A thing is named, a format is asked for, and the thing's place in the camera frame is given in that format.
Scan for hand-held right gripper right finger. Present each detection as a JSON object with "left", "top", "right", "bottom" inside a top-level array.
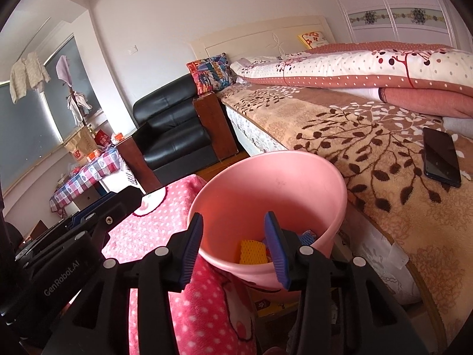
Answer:
[{"left": 263, "top": 211, "right": 418, "bottom": 355}]

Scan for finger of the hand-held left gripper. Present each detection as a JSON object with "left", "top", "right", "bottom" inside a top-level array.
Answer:
[
  {"left": 89, "top": 185, "right": 145, "bottom": 256},
  {"left": 15, "top": 201, "right": 111, "bottom": 259}
]

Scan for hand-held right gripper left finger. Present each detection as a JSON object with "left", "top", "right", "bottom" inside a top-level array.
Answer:
[{"left": 41, "top": 212, "right": 205, "bottom": 355}]

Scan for yellow foam net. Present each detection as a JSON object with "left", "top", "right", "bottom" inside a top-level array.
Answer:
[{"left": 238, "top": 240, "right": 267, "bottom": 265}]

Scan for blue foam net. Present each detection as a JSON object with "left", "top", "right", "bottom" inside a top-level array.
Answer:
[{"left": 297, "top": 230, "right": 318, "bottom": 247}]

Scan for pink plastic bin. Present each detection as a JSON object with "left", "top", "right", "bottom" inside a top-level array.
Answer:
[{"left": 187, "top": 151, "right": 347, "bottom": 293}]

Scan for white drawer bench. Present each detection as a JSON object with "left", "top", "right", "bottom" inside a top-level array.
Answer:
[{"left": 72, "top": 188, "right": 100, "bottom": 211}]

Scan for white side table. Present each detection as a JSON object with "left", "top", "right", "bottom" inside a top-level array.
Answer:
[{"left": 100, "top": 172, "right": 127, "bottom": 195}]

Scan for checkered tablecloth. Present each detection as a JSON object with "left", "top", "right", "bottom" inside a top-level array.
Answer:
[{"left": 50, "top": 144, "right": 132, "bottom": 213}]

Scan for yellow cardboard box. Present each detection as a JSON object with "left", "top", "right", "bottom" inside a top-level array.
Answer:
[{"left": 249, "top": 290, "right": 300, "bottom": 317}]

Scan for brown paper bag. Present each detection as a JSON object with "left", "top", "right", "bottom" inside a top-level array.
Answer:
[{"left": 64, "top": 128, "right": 97, "bottom": 162}]

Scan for black leather armchair wooden sides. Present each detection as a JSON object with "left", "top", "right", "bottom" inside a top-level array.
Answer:
[{"left": 117, "top": 73, "right": 240, "bottom": 193}]

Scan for wide grey roller blind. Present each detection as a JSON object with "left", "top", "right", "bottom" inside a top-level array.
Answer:
[{"left": 0, "top": 83, "right": 64, "bottom": 193}]

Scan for white hanging garment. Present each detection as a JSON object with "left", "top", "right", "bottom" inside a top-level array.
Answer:
[{"left": 67, "top": 91, "right": 93, "bottom": 126}]

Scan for wooden coat rack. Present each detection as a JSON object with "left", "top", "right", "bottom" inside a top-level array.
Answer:
[{"left": 64, "top": 81, "right": 93, "bottom": 134}]

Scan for narrow grey roller blind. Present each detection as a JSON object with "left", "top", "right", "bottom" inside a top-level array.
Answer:
[{"left": 44, "top": 35, "right": 103, "bottom": 119}]

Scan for bed with patterned bedding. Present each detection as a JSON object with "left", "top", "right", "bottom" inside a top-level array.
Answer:
[{"left": 218, "top": 83, "right": 473, "bottom": 344}]

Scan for pink hanging cloth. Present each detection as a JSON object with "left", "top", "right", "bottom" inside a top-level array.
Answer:
[{"left": 55, "top": 55, "right": 74, "bottom": 86}]

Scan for cream knitted sweater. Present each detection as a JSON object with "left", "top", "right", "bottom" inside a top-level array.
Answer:
[{"left": 9, "top": 52, "right": 51, "bottom": 104}]

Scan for colourful printed cushion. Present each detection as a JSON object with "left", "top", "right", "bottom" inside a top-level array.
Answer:
[{"left": 186, "top": 54, "right": 235, "bottom": 96}]

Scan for black smartphone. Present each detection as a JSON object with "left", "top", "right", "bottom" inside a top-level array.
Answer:
[{"left": 422, "top": 127, "right": 462, "bottom": 188}]

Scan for pink white dotted quilt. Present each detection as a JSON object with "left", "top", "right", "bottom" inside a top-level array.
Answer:
[{"left": 230, "top": 41, "right": 473, "bottom": 120}]

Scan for yellow flowered pillow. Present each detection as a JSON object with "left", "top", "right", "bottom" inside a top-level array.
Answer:
[{"left": 297, "top": 30, "right": 330, "bottom": 49}]

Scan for cream bed headboard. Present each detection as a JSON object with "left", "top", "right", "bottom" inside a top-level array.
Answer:
[{"left": 190, "top": 15, "right": 337, "bottom": 62}]

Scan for white wardrobe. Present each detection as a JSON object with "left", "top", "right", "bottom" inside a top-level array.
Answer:
[{"left": 321, "top": 0, "right": 459, "bottom": 50}]

